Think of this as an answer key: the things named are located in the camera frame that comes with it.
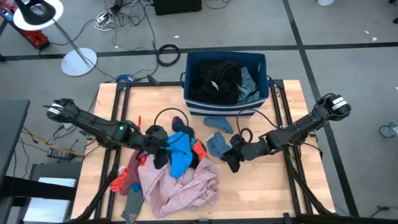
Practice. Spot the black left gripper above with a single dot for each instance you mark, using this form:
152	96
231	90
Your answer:
154	140

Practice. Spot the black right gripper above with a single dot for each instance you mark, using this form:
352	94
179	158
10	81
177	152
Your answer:
241	149

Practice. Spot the black red teal garment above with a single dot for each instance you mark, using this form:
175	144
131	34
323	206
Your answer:
199	151

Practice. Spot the purple sock teal toe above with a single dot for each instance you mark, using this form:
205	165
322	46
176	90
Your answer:
178	124

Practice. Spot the bright blue garment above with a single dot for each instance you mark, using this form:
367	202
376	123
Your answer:
180	155

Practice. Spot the pink heathered shirt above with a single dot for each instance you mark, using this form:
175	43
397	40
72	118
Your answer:
186	193

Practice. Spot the teal grey shirt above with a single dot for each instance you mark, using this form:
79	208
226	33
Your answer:
248	90

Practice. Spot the black shirt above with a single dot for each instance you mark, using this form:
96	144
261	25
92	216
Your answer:
211	84

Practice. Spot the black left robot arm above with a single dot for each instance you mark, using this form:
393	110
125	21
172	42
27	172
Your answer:
93	126

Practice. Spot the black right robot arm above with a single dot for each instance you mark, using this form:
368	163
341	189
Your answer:
295	127

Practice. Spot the maroon garment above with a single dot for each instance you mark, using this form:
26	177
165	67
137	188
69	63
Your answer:
132	174

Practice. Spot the navy white striped fabric bin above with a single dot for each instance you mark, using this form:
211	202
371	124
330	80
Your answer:
217	107

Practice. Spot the orange sock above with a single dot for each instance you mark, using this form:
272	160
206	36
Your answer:
117	185

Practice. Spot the grey sock blue toe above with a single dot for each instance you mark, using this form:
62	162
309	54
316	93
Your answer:
134	203

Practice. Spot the grey power adapter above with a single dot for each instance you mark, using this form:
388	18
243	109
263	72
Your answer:
66	126

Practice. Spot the black power brick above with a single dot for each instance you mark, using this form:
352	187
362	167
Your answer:
59	154

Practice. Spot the grey cart white panel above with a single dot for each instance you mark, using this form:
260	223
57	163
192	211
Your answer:
56	169

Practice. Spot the white floor lamp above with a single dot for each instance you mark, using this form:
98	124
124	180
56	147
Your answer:
79	62

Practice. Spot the black box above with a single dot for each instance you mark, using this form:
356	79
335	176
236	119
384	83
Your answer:
177	7

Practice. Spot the dark grey desk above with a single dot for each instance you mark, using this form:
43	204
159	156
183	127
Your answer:
11	130

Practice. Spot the red tool box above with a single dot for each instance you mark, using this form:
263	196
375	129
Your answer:
38	39

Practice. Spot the grey caster wheel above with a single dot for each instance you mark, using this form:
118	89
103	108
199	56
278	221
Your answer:
387	131

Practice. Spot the white round object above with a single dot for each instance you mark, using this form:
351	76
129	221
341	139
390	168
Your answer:
326	2

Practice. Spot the black aluminium table frame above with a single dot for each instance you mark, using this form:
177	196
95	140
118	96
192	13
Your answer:
140	84

